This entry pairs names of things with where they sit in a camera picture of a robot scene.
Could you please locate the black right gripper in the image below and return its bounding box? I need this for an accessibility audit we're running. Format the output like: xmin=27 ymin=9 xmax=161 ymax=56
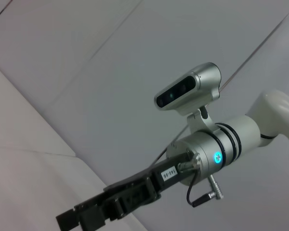
xmin=103 ymin=150 xmax=196 ymax=214

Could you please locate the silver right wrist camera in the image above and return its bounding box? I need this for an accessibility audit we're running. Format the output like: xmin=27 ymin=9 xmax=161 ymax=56
xmin=154 ymin=62 xmax=222 ymax=116

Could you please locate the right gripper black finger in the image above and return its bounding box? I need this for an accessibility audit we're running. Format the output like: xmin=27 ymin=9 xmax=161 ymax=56
xmin=55 ymin=192 xmax=125 ymax=231

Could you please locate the right wrist cable with connector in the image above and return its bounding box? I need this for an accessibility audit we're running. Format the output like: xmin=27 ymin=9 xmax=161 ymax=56
xmin=177 ymin=153 xmax=225 ymax=208

